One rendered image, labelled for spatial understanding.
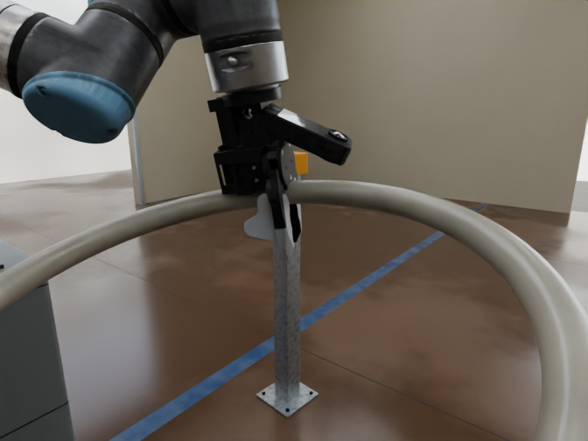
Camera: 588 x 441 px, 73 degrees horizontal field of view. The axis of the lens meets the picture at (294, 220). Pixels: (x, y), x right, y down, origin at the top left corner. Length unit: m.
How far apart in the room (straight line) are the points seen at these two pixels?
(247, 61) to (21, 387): 1.08
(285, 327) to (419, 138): 5.15
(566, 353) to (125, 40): 0.44
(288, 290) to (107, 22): 1.31
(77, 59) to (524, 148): 5.92
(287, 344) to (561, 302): 1.52
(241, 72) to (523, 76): 5.82
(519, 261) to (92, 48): 0.41
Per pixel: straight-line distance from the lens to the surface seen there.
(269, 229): 0.50
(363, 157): 6.94
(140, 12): 0.50
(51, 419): 1.41
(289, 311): 1.68
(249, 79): 0.45
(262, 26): 0.46
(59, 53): 0.46
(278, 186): 0.46
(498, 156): 6.22
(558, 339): 0.26
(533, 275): 0.31
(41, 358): 1.31
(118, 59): 0.46
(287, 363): 1.80
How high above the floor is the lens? 1.22
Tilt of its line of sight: 15 degrees down
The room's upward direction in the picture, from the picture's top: straight up
